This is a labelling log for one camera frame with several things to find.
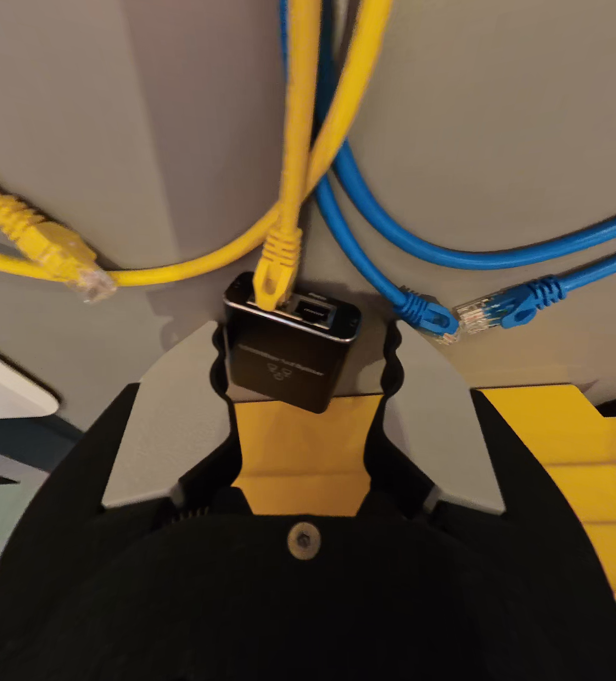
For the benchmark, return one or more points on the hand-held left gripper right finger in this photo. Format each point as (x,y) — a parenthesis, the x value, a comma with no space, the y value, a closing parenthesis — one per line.
(435,425)

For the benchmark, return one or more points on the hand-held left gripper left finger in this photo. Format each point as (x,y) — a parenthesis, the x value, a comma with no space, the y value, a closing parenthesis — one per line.
(180,415)

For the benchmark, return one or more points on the black ethernet splitter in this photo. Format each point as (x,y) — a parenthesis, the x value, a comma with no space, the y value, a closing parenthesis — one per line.
(286,362)

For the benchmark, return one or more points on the yellow plastic bin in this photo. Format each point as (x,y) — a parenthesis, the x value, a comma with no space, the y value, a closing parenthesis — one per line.
(308,452)

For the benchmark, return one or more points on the white sign stand base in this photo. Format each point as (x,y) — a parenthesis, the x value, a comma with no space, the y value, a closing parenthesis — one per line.
(5,383)

